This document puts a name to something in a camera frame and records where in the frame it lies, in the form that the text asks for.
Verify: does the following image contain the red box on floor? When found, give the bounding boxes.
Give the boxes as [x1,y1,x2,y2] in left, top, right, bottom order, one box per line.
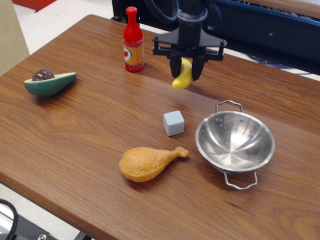
[12,0,56,11]

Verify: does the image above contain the yellow toy banana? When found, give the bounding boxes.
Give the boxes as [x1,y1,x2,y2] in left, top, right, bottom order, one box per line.
[171,57,193,89]

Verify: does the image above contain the grey toy cube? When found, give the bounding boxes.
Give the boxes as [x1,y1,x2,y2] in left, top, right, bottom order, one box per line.
[163,110,185,137]

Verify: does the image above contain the orange toy chicken drumstick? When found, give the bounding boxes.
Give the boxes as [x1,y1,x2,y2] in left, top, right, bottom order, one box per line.
[118,146,189,183]

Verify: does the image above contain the toy avocado half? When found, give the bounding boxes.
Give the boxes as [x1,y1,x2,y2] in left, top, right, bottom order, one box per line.
[23,69,77,98]

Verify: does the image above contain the metal colander with handles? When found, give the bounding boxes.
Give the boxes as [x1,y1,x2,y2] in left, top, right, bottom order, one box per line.
[195,99,276,190]

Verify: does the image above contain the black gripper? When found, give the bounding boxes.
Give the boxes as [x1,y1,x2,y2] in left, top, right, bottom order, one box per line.
[152,8,227,81]

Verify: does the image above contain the black metal bracket with screw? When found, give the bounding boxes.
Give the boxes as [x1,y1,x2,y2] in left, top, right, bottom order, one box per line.
[13,212,87,240]

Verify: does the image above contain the beige cabinet side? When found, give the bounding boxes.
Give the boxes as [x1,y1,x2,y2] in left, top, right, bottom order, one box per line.
[0,0,30,75]

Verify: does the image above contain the red toy ketchup bottle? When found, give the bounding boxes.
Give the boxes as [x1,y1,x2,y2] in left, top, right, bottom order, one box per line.
[123,6,144,73]

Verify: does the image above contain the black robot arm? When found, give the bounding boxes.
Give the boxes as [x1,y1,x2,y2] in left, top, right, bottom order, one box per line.
[152,0,227,81]

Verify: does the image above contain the black braided cable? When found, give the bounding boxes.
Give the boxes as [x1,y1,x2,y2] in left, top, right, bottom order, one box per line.
[142,0,181,25]

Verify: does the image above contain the black braided cable foreground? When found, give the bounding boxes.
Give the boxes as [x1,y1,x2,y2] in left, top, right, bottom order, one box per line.
[0,198,19,240]

